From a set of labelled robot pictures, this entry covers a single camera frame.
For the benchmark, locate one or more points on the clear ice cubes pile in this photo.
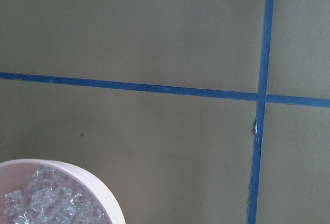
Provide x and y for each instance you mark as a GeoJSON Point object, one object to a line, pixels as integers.
{"type": "Point", "coordinates": [51, 196]}

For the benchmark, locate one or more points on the pink bowl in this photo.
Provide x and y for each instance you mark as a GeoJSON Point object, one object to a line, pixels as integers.
{"type": "Point", "coordinates": [14, 175]}

